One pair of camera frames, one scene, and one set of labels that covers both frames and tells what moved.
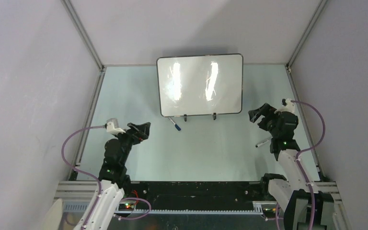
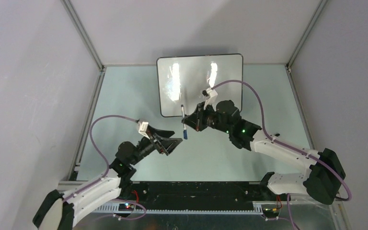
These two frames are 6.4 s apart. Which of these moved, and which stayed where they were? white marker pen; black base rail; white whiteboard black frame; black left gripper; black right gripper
Moved: black left gripper; white marker pen; black right gripper
Stayed: white whiteboard black frame; black base rail
